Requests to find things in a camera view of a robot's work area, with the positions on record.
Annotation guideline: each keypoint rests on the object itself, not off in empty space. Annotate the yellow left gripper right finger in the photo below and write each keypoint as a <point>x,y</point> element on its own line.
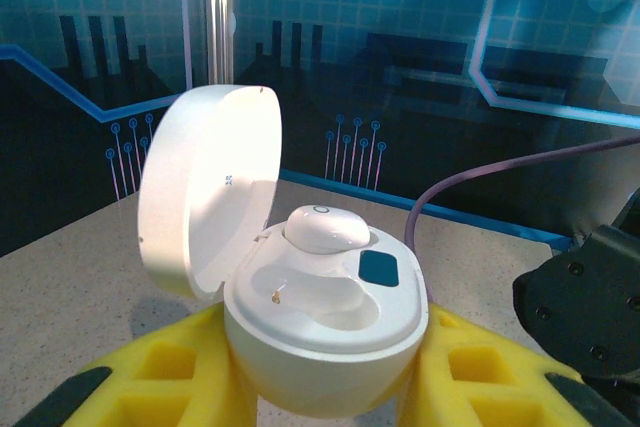
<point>440,332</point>

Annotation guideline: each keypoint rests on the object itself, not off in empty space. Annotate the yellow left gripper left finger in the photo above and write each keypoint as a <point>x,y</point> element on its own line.
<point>200,347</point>

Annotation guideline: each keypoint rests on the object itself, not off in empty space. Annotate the white oval earbud case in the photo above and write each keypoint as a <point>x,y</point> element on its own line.
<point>325,347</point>

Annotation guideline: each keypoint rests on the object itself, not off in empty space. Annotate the white round earbud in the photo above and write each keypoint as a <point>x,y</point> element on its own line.
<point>325,232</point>

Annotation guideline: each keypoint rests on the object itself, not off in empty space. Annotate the aluminium frame post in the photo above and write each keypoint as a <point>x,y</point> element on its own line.
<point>220,12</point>

